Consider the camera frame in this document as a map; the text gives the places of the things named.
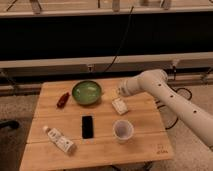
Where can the white plastic bottle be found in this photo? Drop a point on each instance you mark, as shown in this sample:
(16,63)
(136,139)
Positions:
(62,142)

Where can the black smartphone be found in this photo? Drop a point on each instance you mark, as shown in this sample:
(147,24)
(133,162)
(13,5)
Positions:
(87,127)

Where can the white paper cup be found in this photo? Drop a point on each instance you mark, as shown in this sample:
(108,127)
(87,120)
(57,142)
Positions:
(123,130)

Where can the small white box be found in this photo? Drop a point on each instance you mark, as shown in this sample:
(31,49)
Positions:
(120,106)

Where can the green ceramic bowl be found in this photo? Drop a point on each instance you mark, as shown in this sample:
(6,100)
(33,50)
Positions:
(86,92)

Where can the black chair base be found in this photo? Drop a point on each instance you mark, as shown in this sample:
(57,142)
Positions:
(13,124)

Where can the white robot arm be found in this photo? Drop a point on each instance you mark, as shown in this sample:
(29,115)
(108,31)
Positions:
(154,82)

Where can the wooden table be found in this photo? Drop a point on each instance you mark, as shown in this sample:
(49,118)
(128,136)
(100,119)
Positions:
(150,141)

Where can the dark red small bottle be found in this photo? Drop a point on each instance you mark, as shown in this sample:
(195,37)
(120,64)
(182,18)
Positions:
(63,100)

